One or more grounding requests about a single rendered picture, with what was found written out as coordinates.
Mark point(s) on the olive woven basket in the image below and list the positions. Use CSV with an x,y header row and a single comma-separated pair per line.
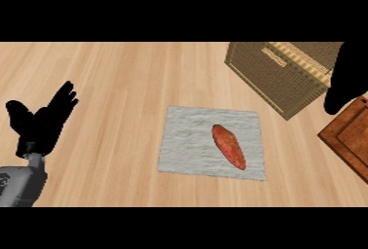
x,y
283,74

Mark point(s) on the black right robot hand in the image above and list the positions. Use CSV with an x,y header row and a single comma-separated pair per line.
x,y
346,74

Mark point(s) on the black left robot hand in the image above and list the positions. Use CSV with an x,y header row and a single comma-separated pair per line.
x,y
45,124

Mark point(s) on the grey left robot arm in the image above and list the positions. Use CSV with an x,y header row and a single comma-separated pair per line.
x,y
21,184

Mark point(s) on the orange sweet potato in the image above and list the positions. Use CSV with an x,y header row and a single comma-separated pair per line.
x,y
229,146

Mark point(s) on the white cloth placemat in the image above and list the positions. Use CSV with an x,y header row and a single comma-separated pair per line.
x,y
197,146

